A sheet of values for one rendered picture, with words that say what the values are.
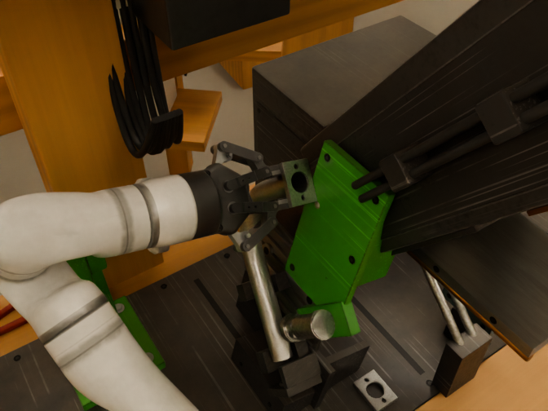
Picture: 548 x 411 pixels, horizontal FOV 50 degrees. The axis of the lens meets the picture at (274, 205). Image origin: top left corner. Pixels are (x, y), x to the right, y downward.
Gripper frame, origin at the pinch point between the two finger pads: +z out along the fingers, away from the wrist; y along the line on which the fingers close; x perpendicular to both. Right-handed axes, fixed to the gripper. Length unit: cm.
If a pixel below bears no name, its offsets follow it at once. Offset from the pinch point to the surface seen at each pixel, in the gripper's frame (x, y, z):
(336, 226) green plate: -5.0, -6.1, 2.9
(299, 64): 8.3, 17.5, 13.9
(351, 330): -3.3, -19.1, 2.9
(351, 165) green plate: -9.9, 0.5, 2.9
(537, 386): -6, -37, 33
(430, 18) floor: 172, 87, 258
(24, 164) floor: 216, 40, 19
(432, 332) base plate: 6.9, -27.6, 27.3
